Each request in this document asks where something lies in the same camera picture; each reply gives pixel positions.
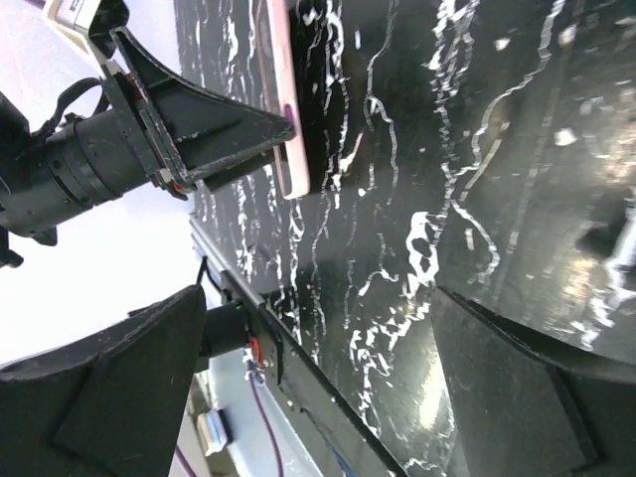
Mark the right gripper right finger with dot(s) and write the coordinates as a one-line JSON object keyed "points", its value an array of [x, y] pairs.
{"points": [[527, 404]]}

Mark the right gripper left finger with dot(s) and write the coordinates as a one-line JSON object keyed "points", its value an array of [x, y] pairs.
{"points": [[110, 404]]}

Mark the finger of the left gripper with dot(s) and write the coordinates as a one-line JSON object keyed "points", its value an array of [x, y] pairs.
{"points": [[195, 133], [221, 179]]}

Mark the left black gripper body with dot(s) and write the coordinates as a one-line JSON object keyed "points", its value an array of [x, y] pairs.
{"points": [[91, 151]]}

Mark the pink cased phone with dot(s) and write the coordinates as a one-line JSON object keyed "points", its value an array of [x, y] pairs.
{"points": [[273, 44]]}

